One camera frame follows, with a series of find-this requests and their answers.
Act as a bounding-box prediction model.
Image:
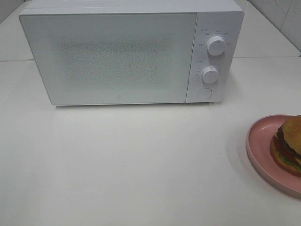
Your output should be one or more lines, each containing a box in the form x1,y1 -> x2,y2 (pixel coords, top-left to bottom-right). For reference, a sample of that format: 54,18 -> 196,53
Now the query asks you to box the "white microwave knob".
201,66 -> 219,84
206,35 -> 226,56

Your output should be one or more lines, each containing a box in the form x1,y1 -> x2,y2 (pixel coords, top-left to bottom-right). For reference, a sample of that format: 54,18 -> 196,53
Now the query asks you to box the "upper white microwave knob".
206,35 -> 226,56

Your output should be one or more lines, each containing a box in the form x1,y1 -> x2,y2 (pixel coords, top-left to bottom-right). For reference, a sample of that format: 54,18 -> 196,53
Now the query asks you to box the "burger with sesame-free bun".
270,115 -> 301,177

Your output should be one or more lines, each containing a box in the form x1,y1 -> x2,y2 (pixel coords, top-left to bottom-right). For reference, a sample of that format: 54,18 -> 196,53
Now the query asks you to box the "pink round plate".
246,114 -> 301,198

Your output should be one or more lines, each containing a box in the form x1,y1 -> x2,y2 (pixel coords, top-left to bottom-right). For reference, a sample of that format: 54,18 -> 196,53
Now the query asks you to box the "lower white microwave knob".
201,66 -> 219,84

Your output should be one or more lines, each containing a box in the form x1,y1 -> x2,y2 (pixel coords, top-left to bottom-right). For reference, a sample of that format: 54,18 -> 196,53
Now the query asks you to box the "white microwave oven body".
19,0 -> 244,105

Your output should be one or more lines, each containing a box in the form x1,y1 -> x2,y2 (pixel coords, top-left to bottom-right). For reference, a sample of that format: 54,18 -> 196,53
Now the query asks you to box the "white microwave door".
20,13 -> 197,105

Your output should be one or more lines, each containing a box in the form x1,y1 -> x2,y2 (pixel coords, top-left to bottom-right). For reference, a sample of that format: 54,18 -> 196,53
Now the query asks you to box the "round white door release button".
198,88 -> 212,100

